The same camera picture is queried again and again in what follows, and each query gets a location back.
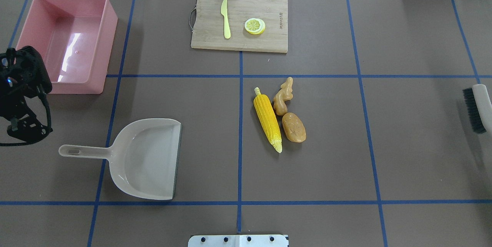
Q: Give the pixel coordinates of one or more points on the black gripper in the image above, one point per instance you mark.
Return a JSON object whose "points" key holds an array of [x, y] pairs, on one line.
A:
{"points": [[16, 105]]}

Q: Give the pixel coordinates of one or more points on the beige plastic dustpan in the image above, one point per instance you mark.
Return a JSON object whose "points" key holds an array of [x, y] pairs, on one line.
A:
{"points": [[143, 158]]}

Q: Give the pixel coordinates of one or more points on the yellow toy corn cob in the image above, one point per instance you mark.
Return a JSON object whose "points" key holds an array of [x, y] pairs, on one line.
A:
{"points": [[268, 120]]}

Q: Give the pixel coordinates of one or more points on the tan toy ginger root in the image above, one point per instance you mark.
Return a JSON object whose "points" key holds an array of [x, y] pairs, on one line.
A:
{"points": [[282, 96]]}

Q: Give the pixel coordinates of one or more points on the brown toy potato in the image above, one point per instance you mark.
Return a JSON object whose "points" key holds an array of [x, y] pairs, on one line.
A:
{"points": [[294, 128]]}

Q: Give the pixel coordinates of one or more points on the beige brush black bristles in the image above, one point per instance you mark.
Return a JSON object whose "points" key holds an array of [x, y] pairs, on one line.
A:
{"points": [[479, 108]]}

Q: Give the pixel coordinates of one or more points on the pink plastic bin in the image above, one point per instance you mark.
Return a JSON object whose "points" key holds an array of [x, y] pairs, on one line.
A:
{"points": [[75, 39]]}

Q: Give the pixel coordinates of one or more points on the yellow plastic toy knife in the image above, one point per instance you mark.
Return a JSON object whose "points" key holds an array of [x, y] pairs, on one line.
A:
{"points": [[224, 13]]}

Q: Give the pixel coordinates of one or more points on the bamboo cutting board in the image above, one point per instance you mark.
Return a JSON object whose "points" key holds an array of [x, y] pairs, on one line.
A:
{"points": [[207, 31]]}

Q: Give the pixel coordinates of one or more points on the yellow toy lemon slices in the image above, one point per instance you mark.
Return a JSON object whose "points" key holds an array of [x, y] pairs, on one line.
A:
{"points": [[255, 26]]}

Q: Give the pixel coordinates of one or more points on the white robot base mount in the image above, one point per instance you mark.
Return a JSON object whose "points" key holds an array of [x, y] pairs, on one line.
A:
{"points": [[255, 240]]}

